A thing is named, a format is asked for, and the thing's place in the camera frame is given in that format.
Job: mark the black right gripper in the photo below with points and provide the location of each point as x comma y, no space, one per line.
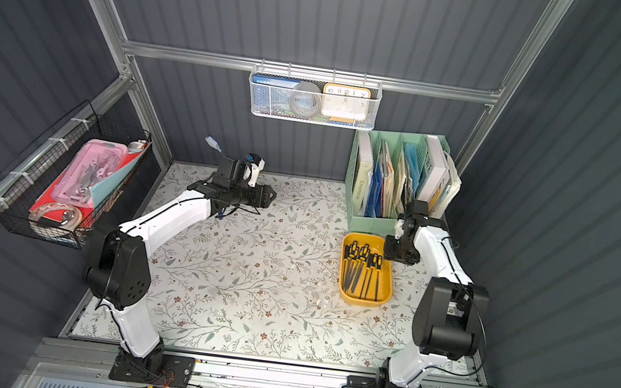
398,248

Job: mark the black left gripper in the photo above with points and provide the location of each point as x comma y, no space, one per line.
254,195

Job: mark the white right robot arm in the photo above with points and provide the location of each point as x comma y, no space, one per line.
447,324

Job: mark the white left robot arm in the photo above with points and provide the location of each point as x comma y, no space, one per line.
117,270

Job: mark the yellow plastic storage tray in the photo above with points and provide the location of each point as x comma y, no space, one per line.
365,276

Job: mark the green file organizer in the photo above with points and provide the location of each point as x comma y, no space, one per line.
384,177

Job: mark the blue box in mesh basket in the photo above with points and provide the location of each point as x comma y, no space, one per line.
271,93

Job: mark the pink plastic tool case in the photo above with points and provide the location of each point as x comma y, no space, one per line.
96,161

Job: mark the white book in organizer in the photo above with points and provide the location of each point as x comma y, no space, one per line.
435,172

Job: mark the grey tape roll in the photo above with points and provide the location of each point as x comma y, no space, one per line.
305,100

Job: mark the yellow white clock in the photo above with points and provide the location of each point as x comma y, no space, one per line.
345,103

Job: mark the red folder in basket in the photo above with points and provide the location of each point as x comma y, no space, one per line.
55,218

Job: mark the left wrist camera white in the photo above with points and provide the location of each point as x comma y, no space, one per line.
254,166

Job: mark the white mesh wall basket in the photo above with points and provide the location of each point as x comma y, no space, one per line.
375,87

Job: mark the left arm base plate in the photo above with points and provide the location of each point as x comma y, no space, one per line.
156,369

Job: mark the black wire wall basket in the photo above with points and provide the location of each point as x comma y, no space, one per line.
25,181

